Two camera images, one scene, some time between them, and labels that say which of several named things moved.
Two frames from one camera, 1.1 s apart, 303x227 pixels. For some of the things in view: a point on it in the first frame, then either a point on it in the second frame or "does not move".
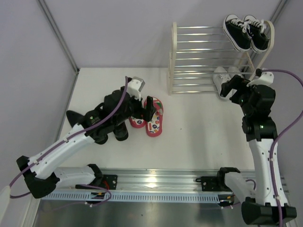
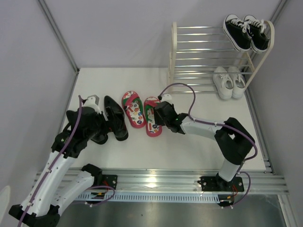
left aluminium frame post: x=60 y=35 does not move
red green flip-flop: x=154 y=127 does not move
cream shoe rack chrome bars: x=197 y=51 does not move
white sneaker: x=219 y=78 does not move
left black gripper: x=146 y=114 to x=109 y=125
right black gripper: x=236 y=83 to x=157 y=120
